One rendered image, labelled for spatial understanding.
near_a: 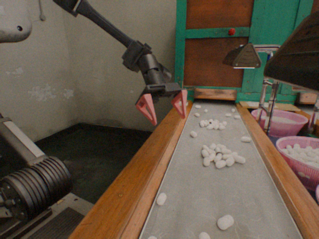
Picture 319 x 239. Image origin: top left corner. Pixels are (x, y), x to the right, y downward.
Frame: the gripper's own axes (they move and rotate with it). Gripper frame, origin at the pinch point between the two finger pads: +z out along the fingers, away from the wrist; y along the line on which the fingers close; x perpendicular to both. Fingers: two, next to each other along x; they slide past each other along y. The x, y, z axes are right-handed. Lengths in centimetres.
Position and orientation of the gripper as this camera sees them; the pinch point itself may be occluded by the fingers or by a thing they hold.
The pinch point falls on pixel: (169, 118)
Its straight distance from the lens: 48.8
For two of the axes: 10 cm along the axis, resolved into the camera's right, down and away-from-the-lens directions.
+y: -8.5, 1.7, -5.1
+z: 3.4, 9.0, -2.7
